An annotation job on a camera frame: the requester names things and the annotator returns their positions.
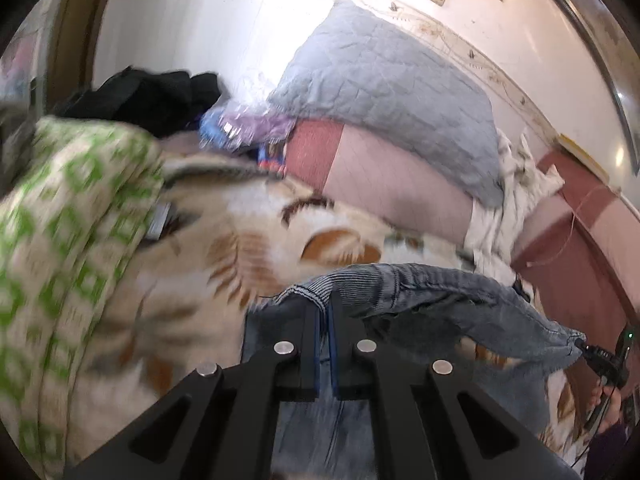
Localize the black clothing pile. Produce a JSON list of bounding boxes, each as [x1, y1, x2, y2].
[[52, 66, 221, 139]]

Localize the thin white cable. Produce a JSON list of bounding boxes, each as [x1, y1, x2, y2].
[[524, 181, 609, 269]]

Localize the purple blue plastic package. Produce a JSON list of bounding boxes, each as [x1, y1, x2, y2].
[[198, 100, 296, 153]]

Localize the cream leaf pattern blanket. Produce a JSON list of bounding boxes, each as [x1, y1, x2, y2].
[[65, 156, 586, 479]]

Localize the crumpled white printed cloth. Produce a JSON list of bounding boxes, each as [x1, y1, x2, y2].
[[463, 132, 565, 284]]

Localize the green white patterned cloth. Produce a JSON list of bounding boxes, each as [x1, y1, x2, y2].
[[1, 116, 163, 478]]

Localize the black remote on bed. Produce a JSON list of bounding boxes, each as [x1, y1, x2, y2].
[[141, 203, 186, 246]]

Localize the pink maroon bed sheet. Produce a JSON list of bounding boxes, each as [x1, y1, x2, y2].
[[286, 120, 639, 347]]

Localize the right hand holding gripper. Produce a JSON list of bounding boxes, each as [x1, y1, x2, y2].
[[587, 382, 622, 434]]

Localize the blue denim jeans pant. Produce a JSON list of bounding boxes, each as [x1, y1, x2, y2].
[[242, 263, 582, 479]]

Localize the grey quilted pillow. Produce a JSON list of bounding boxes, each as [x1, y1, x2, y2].
[[268, 0, 503, 208]]

